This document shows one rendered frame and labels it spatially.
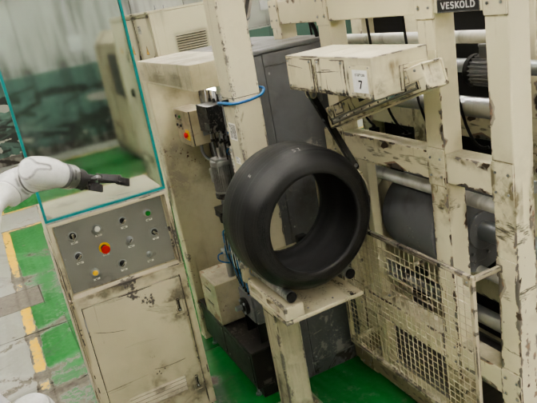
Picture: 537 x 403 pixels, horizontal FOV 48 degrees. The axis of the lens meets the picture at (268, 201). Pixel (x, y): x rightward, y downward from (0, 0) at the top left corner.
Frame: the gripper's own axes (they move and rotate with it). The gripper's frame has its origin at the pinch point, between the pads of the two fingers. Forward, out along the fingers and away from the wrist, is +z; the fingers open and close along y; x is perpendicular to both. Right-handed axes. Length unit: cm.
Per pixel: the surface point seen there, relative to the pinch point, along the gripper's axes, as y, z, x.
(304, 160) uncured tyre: 69, 27, 1
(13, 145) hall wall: -686, 506, 259
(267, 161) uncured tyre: 56, 23, 3
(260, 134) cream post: 42, 46, 21
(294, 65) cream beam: 63, 41, 45
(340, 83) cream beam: 87, 26, 27
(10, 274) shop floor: -319, 206, -1
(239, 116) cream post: 38, 35, 28
